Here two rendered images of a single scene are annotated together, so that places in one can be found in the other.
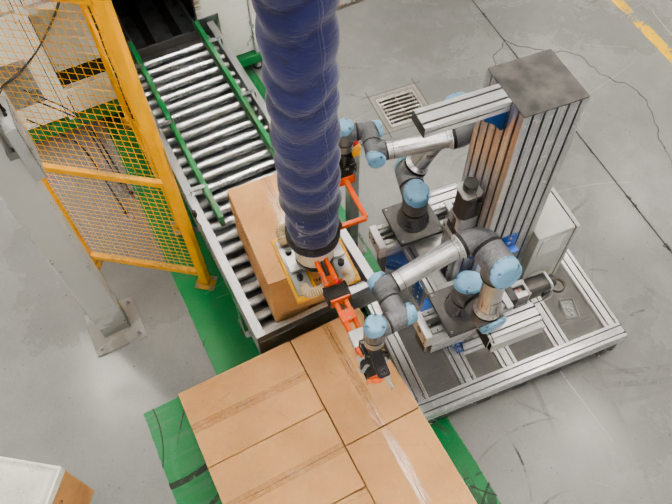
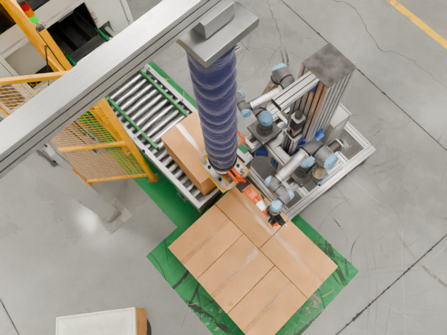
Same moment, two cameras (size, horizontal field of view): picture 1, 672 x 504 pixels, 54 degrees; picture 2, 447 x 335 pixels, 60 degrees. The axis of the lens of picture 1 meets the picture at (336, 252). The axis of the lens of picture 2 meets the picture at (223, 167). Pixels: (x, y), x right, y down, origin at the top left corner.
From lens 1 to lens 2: 73 cm
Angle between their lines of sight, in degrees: 12
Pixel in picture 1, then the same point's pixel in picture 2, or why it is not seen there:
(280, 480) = (233, 274)
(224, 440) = (199, 263)
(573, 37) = not seen: outside the picture
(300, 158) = (221, 138)
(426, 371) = not seen: hidden behind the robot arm
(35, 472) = (122, 314)
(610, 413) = (374, 189)
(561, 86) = (340, 64)
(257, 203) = (179, 139)
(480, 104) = (304, 86)
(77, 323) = (92, 219)
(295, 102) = (219, 119)
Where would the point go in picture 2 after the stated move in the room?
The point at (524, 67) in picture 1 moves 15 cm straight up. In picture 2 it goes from (319, 57) to (324, 42)
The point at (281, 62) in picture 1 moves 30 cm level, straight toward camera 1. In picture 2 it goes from (212, 106) to (235, 155)
